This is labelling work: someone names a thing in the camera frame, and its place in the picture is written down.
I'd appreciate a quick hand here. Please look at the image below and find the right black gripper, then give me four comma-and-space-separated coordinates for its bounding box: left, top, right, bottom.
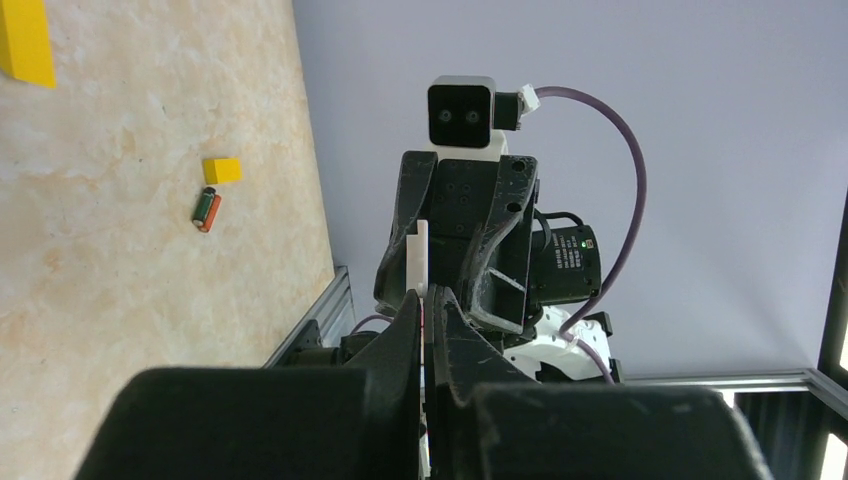
373, 151, 538, 334

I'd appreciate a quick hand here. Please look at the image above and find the white remote control back up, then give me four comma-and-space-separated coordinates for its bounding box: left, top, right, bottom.
418, 310, 431, 480

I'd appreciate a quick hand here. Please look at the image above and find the yellow block right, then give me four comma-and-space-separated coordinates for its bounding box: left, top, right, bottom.
202, 157, 243, 185

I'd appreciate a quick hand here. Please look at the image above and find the white battery cover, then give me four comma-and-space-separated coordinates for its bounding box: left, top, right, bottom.
405, 219, 429, 299

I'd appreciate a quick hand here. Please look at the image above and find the yellow block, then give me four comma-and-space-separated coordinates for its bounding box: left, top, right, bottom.
202, 157, 243, 185
1, 0, 57, 89

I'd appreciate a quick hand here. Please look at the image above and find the yellow block centre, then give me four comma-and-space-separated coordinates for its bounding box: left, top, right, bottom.
1, 0, 57, 89

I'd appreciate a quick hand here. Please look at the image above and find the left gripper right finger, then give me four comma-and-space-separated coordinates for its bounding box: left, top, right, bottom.
427, 287, 771, 480

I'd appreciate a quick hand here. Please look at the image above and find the green orange battery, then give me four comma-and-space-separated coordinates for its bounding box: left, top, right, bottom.
191, 186, 221, 233

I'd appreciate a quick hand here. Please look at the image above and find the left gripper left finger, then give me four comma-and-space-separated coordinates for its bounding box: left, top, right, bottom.
77, 291, 421, 479

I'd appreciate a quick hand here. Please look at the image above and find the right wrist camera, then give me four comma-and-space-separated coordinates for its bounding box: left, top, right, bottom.
427, 75, 540, 162

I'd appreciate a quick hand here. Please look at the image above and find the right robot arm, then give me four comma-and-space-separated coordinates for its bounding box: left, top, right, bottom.
374, 151, 602, 339

